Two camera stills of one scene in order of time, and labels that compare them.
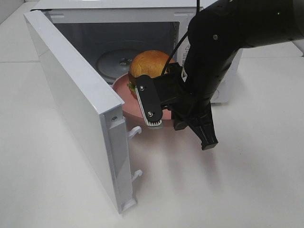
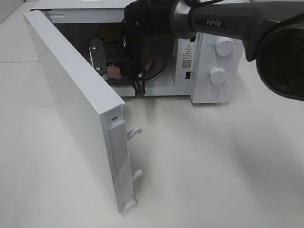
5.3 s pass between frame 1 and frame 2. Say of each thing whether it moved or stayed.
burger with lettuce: moved
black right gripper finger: moved
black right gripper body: moved
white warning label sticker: stayed
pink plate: moved
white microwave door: stayed
